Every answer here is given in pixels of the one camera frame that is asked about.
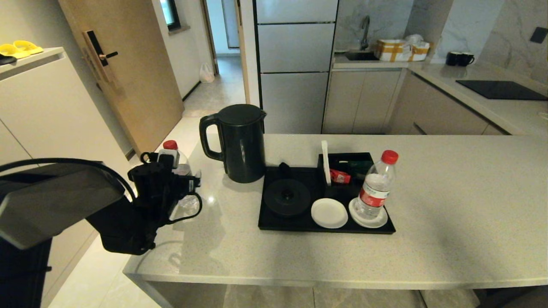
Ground red cap water bottle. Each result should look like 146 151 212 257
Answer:
163 140 201 211
354 150 399 221

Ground black electric kettle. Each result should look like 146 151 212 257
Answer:
199 104 267 184

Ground black round kettle base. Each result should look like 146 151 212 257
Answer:
263 179 312 217

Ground black box with sachets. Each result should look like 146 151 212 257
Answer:
318 153 375 200

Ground wooden room door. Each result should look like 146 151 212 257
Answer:
59 0 185 162

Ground black rectangular serving tray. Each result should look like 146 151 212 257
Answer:
258 153 396 234

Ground narrow wooden door panel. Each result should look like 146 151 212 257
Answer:
235 0 252 107

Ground white round saucer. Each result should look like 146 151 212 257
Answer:
311 198 348 229
348 198 388 228

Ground beige tall cabinet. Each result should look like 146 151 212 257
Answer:
0 47 137 308

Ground silver refrigerator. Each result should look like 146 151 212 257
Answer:
253 0 339 134

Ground dark window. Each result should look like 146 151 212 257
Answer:
161 0 181 32

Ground beige kitchen base cabinets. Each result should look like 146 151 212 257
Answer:
323 67 510 136

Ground yellow slipper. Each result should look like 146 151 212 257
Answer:
14 40 45 55
0 44 30 59

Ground dark kitchen sink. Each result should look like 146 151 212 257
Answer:
345 51 379 61

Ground chrome kitchen faucet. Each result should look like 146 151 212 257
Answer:
360 15 371 50

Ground yellow white box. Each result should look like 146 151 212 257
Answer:
374 39 430 62

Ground black induction cooktop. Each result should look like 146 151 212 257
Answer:
455 80 548 101

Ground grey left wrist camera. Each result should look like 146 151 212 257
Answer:
158 149 179 169

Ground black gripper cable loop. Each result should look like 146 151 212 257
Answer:
169 192 203 225

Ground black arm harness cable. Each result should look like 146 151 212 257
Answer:
0 157 135 202

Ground black door lock handle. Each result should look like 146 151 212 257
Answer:
83 30 119 83

